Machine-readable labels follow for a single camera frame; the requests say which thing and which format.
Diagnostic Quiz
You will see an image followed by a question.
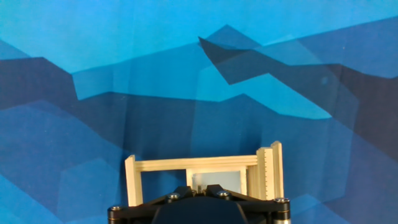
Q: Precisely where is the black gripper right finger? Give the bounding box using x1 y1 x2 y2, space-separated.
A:
204 183 292 224

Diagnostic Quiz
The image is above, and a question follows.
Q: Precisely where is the wooden window frame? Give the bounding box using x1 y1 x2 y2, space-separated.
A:
124 140 285 208

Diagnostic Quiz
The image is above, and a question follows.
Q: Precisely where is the blue mountain print tablecloth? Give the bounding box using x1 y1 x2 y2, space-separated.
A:
0 0 398 224

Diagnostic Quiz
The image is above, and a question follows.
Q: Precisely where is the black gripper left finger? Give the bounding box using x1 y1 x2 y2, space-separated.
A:
107 185 197 224

